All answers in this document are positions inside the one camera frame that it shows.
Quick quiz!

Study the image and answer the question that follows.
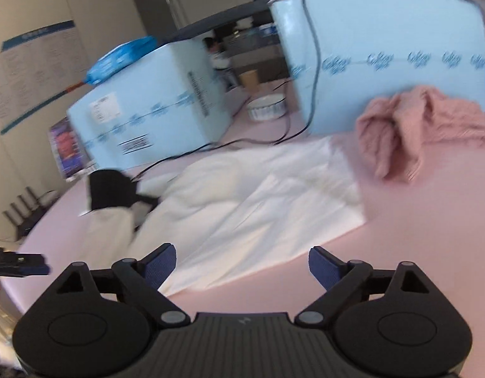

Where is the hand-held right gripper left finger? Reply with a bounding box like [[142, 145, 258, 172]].
[[55, 243, 190, 327]]

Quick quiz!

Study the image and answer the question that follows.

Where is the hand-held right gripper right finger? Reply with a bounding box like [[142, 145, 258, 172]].
[[294, 246, 434, 327]]

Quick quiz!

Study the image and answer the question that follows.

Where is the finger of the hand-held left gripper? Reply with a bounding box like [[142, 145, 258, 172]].
[[0, 247, 51, 278]]

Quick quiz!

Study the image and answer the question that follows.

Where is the white shirt with black cuffs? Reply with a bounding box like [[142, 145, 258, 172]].
[[80, 137, 366, 298]]

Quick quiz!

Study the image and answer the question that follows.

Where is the black router with antennas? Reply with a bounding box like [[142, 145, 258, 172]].
[[2, 186, 60, 239]]

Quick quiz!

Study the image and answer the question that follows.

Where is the smartphone with bright screen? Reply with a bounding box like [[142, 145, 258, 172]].
[[49, 117, 94, 180]]

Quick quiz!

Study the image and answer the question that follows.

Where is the pink knit sweater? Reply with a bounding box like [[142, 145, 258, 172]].
[[355, 84, 485, 182]]

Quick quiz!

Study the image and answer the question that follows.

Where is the large light blue cardboard box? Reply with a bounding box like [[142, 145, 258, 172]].
[[65, 43, 234, 171]]

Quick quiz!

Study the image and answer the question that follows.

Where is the brown paper cup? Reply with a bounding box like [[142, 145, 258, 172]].
[[239, 69, 260, 89]]

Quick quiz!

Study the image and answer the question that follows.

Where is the blue wet wipes packet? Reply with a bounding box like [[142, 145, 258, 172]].
[[86, 35, 158, 86]]

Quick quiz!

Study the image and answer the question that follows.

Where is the small light blue cardboard box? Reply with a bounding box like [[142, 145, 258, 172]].
[[267, 0, 485, 138]]

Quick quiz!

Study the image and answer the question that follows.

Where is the dark grey desk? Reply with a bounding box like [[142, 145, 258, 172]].
[[160, 0, 278, 46]]

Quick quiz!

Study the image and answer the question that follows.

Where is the wall poster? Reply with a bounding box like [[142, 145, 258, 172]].
[[0, 20, 76, 135]]

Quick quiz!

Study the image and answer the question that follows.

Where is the black cable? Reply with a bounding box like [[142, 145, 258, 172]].
[[130, 0, 321, 186]]

